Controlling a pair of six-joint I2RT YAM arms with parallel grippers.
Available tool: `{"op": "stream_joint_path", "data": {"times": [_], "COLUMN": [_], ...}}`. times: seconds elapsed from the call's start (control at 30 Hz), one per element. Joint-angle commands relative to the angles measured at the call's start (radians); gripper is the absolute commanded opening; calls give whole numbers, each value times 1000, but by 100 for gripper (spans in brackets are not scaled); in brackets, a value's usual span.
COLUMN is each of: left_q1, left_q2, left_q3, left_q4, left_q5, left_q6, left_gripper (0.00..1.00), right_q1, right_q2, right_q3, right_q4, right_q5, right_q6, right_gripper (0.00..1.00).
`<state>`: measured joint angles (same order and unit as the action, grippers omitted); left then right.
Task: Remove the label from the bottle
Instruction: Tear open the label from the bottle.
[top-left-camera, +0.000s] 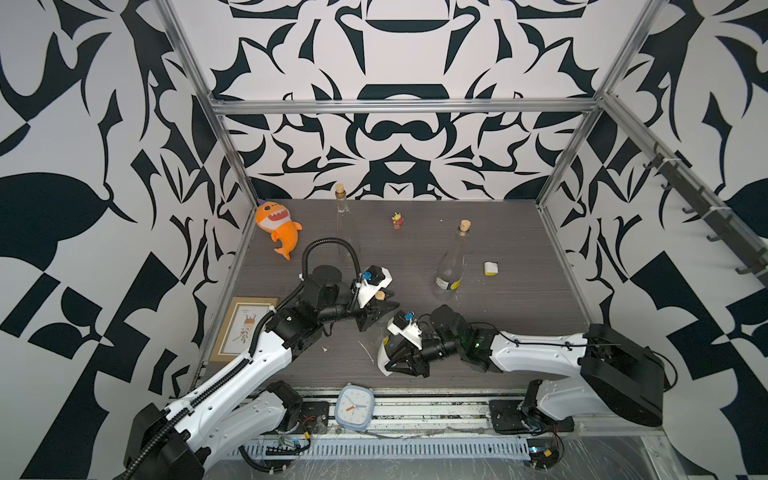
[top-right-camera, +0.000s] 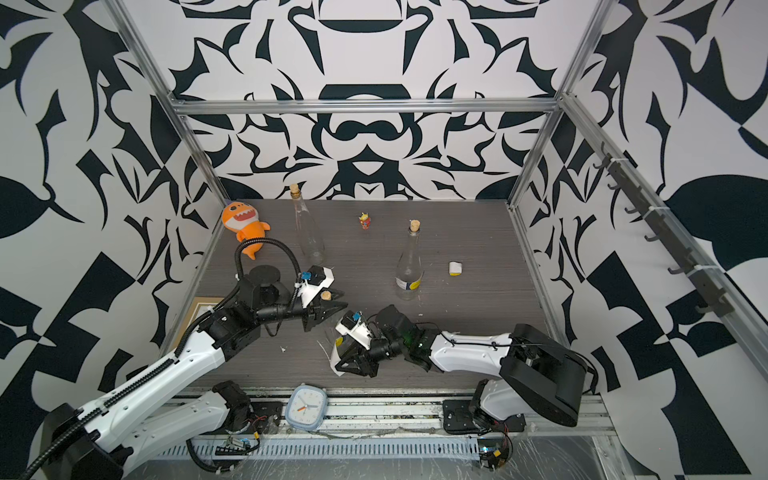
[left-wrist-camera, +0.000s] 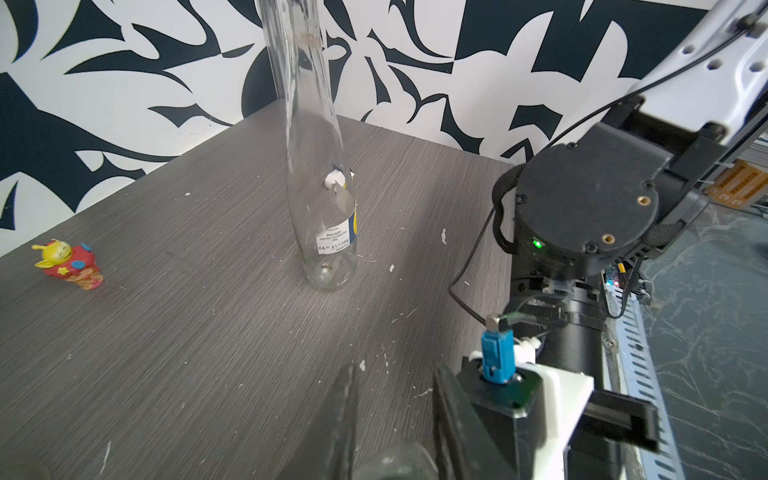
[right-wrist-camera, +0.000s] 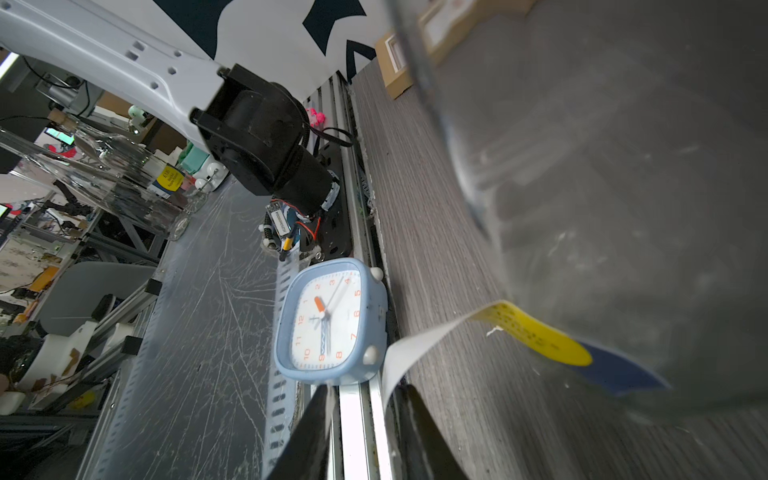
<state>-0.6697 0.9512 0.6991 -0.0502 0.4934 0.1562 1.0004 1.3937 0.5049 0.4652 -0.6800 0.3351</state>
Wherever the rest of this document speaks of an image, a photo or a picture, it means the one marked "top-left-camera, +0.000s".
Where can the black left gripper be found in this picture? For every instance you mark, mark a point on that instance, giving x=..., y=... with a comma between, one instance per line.
x=368, y=316

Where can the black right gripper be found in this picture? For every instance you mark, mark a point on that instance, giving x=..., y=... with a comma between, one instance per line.
x=409, y=355

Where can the clear glass bottle with cork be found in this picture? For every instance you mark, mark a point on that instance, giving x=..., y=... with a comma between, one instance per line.
x=346, y=227

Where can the small clear bottle with cork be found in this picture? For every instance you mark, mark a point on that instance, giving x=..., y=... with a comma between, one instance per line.
x=383, y=308

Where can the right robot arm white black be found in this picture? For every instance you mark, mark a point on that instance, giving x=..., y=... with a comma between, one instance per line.
x=597, y=372

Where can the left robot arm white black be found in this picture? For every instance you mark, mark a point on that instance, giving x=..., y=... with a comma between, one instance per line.
x=190, y=435

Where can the tall clear bottle yellow label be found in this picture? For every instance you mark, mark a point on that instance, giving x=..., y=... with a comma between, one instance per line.
x=450, y=270

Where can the light blue alarm clock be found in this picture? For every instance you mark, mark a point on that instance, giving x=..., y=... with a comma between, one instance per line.
x=354, y=408

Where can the small red yellow toy figure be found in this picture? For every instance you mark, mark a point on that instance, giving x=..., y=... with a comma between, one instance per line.
x=397, y=221

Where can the orange shark plush toy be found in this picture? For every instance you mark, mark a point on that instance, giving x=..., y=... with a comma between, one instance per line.
x=276, y=220

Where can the green circuit board right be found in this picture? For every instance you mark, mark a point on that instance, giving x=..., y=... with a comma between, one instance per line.
x=544, y=454

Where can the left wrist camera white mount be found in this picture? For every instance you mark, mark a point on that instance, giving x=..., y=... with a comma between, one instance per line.
x=372, y=280

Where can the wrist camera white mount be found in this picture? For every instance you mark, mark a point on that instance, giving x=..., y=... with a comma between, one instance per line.
x=372, y=280
x=405, y=324

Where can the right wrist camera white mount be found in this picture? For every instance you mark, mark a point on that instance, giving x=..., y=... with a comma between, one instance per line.
x=405, y=324

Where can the white slotted cable duct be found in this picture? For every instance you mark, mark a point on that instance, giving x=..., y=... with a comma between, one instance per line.
x=370, y=448

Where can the wooden picture frame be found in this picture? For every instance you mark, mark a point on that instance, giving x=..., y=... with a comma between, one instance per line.
x=237, y=329

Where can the circuit board with wires left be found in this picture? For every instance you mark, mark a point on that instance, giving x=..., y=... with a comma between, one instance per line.
x=286, y=445

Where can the black wall hook rack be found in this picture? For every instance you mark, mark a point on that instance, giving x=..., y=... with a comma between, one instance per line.
x=702, y=203

